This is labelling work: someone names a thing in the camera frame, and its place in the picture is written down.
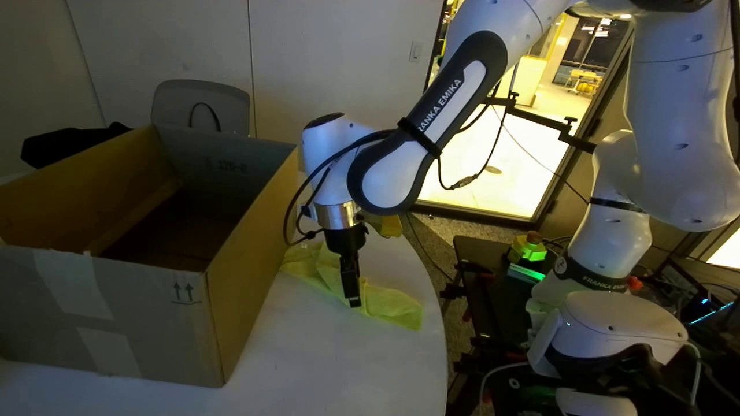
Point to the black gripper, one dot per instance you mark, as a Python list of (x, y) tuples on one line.
[(346, 240)]

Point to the yellow microfiber cloth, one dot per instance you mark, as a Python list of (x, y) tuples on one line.
[(395, 303)]

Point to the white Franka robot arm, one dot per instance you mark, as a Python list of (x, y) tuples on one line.
[(663, 153)]

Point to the brown cardboard box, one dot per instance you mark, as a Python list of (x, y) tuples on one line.
[(116, 309)]

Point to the black garment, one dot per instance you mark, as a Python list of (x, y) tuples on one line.
[(70, 141)]

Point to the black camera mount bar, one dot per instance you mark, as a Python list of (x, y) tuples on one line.
[(540, 124)]

